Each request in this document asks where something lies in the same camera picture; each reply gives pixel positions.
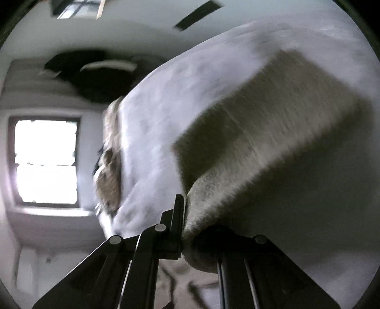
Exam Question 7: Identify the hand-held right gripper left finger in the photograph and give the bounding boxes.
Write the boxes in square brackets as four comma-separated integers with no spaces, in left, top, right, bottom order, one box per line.
[33,194,185,309]

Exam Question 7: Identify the grey embossed blanket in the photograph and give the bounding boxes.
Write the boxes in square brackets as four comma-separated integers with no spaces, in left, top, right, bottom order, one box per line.
[98,21,375,309]

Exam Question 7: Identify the dark cloth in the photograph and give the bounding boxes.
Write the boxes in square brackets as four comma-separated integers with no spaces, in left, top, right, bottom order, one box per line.
[38,49,167,104]

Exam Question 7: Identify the brown knit sweater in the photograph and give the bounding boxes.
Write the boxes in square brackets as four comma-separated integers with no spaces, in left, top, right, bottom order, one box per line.
[173,50,364,273]

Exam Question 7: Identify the bright window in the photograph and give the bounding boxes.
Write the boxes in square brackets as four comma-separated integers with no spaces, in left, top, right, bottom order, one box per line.
[7,116,82,206]

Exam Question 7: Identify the small window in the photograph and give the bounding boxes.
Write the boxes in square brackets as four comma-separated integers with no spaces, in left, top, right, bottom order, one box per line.
[50,0,106,20]

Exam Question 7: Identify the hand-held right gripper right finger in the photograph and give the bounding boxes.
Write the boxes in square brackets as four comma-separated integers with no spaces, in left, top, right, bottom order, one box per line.
[193,225,339,309]

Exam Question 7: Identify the brown fuzzy cloth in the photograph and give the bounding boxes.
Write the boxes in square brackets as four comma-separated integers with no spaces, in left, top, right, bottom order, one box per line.
[93,96,124,218]

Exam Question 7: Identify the dark ceiling strip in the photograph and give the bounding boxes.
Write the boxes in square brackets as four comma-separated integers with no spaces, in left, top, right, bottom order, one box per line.
[173,0,224,31]

